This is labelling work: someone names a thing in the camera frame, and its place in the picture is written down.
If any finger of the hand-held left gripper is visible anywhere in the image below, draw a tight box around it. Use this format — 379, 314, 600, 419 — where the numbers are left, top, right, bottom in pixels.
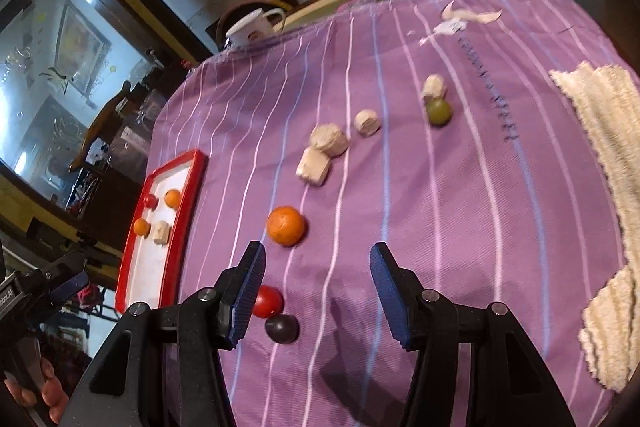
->
42, 249, 91, 305

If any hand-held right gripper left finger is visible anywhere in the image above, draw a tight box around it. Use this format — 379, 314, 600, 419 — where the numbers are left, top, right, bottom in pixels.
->
57, 241, 267, 427

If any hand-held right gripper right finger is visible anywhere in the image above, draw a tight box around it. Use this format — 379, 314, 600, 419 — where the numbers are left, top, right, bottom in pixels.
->
370, 242, 576, 427

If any dark plum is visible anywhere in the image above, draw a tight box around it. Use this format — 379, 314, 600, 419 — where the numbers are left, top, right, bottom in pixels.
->
264, 314, 300, 345

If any red-rimmed white tray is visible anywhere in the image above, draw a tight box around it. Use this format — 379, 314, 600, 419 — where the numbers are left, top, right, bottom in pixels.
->
115, 149, 208, 315

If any large orange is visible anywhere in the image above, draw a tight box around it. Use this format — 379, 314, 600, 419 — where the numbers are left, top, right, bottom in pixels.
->
266, 206, 307, 248

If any beige square food chunk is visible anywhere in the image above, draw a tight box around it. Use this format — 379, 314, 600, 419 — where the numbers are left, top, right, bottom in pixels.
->
296, 147, 332, 188

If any beige round food chunk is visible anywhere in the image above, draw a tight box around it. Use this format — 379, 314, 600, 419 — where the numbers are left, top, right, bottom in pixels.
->
310, 123, 350, 158

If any small beige food chunk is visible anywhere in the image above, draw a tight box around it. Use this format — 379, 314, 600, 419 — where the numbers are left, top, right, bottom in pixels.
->
421, 75, 447, 100
354, 109, 382, 138

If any person's left hand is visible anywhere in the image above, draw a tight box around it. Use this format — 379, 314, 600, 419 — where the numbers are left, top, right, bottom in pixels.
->
2, 357, 71, 425

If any purple striped tablecloth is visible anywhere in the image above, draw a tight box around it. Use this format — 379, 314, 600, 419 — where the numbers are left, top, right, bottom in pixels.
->
150, 0, 640, 427

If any green round fruit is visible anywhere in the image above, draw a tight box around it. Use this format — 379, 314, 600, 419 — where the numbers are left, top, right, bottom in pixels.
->
425, 98, 453, 126

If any glass-front display cabinet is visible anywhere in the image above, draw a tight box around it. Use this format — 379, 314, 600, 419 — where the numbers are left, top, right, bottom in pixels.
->
0, 0, 216, 228

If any white mug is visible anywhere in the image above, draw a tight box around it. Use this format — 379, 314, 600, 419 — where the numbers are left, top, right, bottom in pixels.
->
225, 8, 287, 50

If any cream knitted towel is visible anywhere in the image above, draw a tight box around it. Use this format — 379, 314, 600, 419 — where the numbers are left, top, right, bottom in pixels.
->
549, 62, 640, 393

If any round-back wooden chair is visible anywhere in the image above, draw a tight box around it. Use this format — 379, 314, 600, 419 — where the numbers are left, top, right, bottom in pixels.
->
216, 0, 296, 52

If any wooden chair with curved rail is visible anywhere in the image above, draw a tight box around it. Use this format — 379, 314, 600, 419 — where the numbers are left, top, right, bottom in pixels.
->
67, 79, 133, 172

